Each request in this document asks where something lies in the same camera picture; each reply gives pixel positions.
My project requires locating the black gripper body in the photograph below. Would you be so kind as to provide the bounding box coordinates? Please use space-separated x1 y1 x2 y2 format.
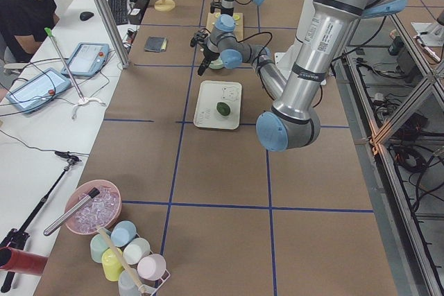
203 45 218 64
210 0 224 14

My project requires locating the light green bowl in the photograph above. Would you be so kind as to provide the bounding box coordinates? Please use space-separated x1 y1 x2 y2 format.
209 58 224 70

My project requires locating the pink bowl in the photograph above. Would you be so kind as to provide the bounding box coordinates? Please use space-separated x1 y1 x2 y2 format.
65 180 122 235

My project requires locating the metal tube in bowl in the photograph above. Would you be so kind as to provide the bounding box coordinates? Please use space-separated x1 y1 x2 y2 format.
43 187 100 236

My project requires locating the wooden cutting board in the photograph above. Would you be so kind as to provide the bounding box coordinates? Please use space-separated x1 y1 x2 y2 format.
206 12 244 41

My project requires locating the white bear serving tray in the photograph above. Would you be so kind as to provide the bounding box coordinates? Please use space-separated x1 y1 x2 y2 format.
194 80 242 130

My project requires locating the green avocado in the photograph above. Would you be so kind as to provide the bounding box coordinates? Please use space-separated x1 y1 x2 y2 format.
216 102 231 116

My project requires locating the wooden mug tree stand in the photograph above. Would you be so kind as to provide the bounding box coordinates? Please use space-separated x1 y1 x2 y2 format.
154 0 176 12

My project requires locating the grey folded cloth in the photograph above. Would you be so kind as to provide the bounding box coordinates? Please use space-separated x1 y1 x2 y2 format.
144 36 168 53

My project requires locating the black keyboard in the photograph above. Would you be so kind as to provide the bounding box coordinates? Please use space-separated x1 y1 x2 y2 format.
108 0 128 26

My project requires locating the far blue teach pendant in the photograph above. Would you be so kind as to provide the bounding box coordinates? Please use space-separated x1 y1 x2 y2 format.
66 42 110 77

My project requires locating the blue teach pendant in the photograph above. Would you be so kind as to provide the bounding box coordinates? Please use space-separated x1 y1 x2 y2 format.
6 68 71 114
66 42 110 77

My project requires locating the black computer mouse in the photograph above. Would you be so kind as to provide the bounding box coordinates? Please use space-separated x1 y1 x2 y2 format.
79 11 94 21

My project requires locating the green tipped metal rod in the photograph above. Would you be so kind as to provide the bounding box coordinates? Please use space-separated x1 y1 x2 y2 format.
44 27 107 120

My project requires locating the near blue teach pendant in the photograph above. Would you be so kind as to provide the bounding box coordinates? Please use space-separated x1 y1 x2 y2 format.
6 68 71 114

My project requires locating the blue cup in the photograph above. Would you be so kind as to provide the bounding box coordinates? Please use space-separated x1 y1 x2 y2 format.
110 220 137 247

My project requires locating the person in black shirt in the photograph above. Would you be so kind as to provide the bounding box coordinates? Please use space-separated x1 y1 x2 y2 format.
1 0 59 62

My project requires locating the white cup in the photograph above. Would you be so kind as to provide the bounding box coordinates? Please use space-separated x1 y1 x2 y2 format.
123 237 151 265

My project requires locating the pink cup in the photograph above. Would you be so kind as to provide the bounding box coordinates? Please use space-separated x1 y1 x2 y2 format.
137 254 167 281

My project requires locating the green cup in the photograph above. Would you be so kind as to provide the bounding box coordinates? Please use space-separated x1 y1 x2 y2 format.
89 234 109 263

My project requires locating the yellow cup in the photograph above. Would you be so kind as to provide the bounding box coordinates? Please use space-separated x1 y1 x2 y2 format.
101 248 124 282

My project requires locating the grey cup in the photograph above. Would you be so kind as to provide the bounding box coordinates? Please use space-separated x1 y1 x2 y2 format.
118 270 141 296

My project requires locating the black tripod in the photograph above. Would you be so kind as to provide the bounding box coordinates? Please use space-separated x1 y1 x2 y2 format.
0 150 83 292

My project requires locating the red cylinder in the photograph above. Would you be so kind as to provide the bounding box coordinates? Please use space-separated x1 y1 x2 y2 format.
1 247 48 276

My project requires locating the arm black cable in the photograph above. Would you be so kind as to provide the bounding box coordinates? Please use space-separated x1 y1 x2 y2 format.
235 31 275 68

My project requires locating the aluminium frame post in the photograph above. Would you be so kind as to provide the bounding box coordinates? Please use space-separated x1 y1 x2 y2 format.
94 0 129 69

